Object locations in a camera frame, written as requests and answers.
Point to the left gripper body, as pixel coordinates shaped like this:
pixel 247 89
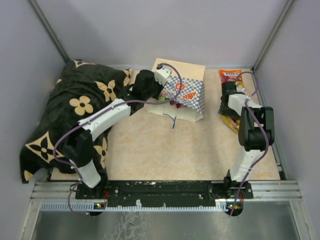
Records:
pixel 154 92

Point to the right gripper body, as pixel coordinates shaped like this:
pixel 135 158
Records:
pixel 224 110

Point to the orange candy bag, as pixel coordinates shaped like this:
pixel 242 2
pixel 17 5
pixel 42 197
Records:
pixel 230 75
pixel 232 123

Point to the checkered paper bag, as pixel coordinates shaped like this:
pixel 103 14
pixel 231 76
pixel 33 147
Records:
pixel 189 81

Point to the purple candy bag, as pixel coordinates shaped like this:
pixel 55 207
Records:
pixel 177 104

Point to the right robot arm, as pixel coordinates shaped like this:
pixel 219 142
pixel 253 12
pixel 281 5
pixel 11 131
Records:
pixel 255 130

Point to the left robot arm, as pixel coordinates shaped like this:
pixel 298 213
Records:
pixel 77 145

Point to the green candy bag in paper bag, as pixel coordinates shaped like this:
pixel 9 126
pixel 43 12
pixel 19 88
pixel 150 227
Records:
pixel 165 96

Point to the black floral pillow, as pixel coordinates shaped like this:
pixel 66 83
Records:
pixel 82 89

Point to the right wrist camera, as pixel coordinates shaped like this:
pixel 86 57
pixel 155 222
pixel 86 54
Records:
pixel 240 86

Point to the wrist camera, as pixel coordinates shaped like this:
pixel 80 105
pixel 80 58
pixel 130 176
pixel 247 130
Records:
pixel 240 86
pixel 162 73

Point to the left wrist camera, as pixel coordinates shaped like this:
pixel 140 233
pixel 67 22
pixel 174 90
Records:
pixel 162 73

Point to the blue bag string handle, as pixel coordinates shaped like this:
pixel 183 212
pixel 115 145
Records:
pixel 172 118

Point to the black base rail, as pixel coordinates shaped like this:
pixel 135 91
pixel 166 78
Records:
pixel 192 193

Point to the aluminium frame rail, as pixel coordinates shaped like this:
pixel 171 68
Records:
pixel 60 196

